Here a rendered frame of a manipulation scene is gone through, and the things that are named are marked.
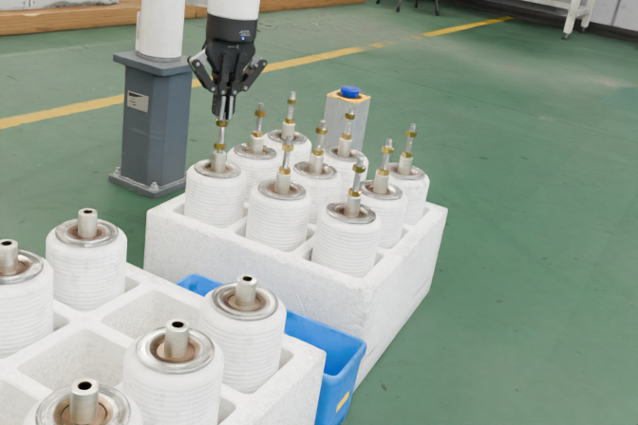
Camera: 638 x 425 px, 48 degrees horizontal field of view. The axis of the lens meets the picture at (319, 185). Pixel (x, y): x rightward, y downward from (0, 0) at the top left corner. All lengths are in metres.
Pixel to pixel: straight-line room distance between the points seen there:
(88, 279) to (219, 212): 0.30
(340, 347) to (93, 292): 0.35
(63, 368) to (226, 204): 0.39
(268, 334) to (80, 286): 0.26
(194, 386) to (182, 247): 0.48
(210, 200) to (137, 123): 0.55
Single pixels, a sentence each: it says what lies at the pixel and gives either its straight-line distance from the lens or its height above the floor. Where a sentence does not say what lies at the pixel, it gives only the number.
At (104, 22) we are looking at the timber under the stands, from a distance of 3.48.
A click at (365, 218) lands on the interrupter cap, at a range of 1.05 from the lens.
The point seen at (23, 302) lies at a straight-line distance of 0.84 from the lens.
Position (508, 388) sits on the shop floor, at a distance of 1.22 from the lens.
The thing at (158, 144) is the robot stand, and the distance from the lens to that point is 1.63.
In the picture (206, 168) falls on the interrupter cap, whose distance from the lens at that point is 1.16.
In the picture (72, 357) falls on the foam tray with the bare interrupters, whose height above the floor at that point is 0.15.
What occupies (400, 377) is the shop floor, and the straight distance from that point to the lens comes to 1.17.
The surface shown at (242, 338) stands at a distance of 0.78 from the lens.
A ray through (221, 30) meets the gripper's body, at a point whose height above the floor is 0.48.
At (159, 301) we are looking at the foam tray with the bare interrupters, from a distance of 0.96.
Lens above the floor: 0.67
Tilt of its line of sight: 22 degrees down
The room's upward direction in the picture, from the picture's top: 9 degrees clockwise
